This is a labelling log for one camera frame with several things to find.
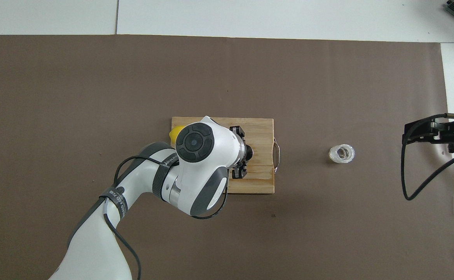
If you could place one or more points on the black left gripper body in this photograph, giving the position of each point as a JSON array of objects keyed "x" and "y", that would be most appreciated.
[{"x": 249, "y": 153}]

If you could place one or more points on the wooden cutting board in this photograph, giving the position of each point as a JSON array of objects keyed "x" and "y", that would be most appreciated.
[{"x": 262, "y": 132}]

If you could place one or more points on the yellow lemon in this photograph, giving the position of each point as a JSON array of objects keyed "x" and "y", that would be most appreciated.
[{"x": 175, "y": 133}]

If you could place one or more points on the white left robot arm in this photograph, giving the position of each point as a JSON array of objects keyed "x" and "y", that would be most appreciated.
[{"x": 203, "y": 163}]

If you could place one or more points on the brown paper table mat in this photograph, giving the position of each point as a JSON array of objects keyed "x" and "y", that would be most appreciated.
[{"x": 227, "y": 77}]

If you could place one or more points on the clear cut glass cup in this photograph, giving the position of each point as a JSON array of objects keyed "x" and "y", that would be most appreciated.
[{"x": 341, "y": 153}]

